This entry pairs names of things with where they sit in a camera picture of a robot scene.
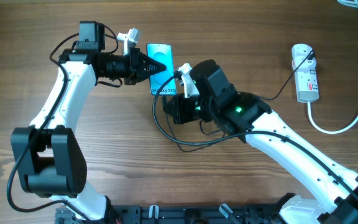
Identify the cyan screen smartphone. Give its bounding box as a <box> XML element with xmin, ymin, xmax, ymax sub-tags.
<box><xmin>146</xmin><ymin>43</ymin><xmax>174</xmax><ymax>95</ymax></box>

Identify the black right camera cable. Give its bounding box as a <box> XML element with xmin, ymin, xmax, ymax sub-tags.
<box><xmin>152</xmin><ymin>72</ymin><xmax>358</xmax><ymax>224</ymax></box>

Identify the white charger plug adapter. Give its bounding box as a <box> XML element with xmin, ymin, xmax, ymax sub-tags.
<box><xmin>292</xmin><ymin>52</ymin><xmax>316</xmax><ymax>71</ymax></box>

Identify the black camera cable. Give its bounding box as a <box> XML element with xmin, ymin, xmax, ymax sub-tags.
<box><xmin>6</xmin><ymin>25</ymin><xmax>119</xmax><ymax>218</ymax></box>
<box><xmin>152</xmin><ymin>72</ymin><xmax>358</xmax><ymax>224</ymax></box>

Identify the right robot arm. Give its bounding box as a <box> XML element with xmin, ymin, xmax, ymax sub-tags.
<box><xmin>163</xmin><ymin>60</ymin><xmax>358</xmax><ymax>223</ymax></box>

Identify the white power strip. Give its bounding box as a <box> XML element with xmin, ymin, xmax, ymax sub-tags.
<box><xmin>291</xmin><ymin>44</ymin><xmax>319</xmax><ymax>103</ymax></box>

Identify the black left camera cable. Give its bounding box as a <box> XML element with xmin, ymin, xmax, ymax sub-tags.
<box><xmin>6</xmin><ymin>25</ymin><xmax>119</xmax><ymax>218</ymax></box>

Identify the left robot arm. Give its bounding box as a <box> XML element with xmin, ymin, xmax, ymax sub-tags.
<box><xmin>11</xmin><ymin>21</ymin><xmax>166</xmax><ymax>223</ymax></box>

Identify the black usb charging cable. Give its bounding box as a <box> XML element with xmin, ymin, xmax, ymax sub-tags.
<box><xmin>161</xmin><ymin>49</ymin><xmax>316</xmax><ymax>153</ymax></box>

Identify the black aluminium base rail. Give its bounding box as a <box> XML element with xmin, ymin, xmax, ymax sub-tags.
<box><xmin>55</xmin><ymin>203</ymin><xmax>284</xmax><ymax>224</ymax></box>

